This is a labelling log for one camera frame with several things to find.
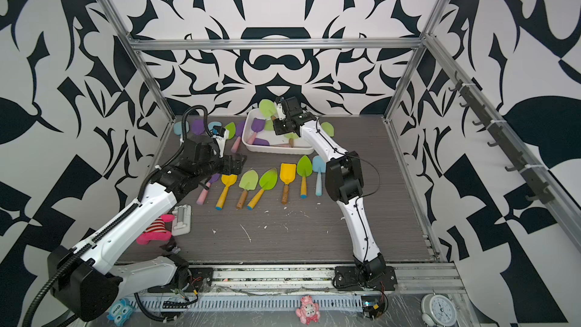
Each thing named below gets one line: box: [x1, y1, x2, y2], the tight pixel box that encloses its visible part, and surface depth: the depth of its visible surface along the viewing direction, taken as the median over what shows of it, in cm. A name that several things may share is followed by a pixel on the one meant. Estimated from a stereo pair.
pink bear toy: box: [295, 295, 321, 326], surface depth 68 cm
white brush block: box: [171, 203, 193, 237], surface depth 86 cm
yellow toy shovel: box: [214, 174, 239, 211], surface depth 95 cm
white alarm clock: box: [421, 292, 457, 327], surface depth 67 cm
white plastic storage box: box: [241, 109, 314, 155], surface depth 111 cm
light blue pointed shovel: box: [312, 155, 327, 197], surface depth 101 cm
